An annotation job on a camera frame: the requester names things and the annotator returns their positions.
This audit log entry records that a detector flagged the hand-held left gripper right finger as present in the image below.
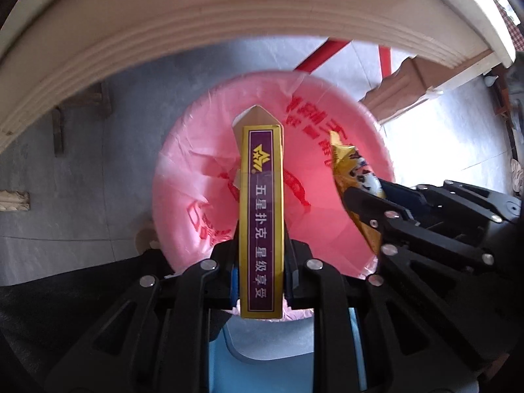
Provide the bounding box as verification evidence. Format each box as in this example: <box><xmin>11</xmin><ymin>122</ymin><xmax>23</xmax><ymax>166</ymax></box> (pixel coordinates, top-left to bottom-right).
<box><xmin>284</xmin><ymin>241</ymin><xmax>492</xmax><ymax>393</ymax></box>

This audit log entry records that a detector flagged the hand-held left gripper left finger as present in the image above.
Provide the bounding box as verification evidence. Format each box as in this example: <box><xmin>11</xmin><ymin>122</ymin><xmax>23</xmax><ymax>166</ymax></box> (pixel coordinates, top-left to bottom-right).
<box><xmin>41</xmin><ymin>245</ymin><xmax>242</xmax><ymax>393</ymax></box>

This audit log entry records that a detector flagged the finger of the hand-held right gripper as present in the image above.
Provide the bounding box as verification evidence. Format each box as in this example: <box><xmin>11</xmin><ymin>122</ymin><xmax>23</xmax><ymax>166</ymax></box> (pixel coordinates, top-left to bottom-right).
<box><xmin>343</xmin><ymin>187</ymin><xmax>497</xmax><ymax>273</ymax></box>
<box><xmin>378</xmin><ymin>177</ymin><xmax>523</xmax><ymax>224</ymax></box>

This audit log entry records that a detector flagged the gold and purple card box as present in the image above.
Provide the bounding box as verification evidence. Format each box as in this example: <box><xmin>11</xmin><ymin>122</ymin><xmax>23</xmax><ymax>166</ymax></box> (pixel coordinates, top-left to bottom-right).
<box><xmin>231</xmin><ymin>105</ymin><xmax>286</xmax><ymax>321</ymax></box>

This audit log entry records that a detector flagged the gold snack wrapper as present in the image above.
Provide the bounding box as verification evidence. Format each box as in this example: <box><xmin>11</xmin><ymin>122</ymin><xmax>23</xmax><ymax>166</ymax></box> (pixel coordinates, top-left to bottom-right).
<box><xmin>329</xmin><ymin>131</ymin><xmax>387</xmax><ymax>254</ymax></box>

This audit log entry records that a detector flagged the trash bin with pink bag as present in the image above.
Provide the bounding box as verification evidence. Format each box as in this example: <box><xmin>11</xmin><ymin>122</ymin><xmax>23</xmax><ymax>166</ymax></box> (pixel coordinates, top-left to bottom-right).
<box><xmin>151</xmin><ymin>71</ymin><xmax>396</xmax><ymax>393</ymax></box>

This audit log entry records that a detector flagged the red plastic stool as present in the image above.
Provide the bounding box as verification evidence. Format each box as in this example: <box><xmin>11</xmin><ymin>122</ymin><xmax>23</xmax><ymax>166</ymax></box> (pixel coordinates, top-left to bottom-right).
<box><xmin>294</xmin><ymin>39</ymin><xmax>393</xmax><ymax>79</ymax></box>

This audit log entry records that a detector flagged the cream inlaid table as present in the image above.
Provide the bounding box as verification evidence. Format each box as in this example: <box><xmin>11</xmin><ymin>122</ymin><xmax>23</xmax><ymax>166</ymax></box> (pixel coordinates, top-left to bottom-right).
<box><xmin>0</xmin><ymin>0</ymin><xmax>516</xmax><ymax>152</ymax></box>

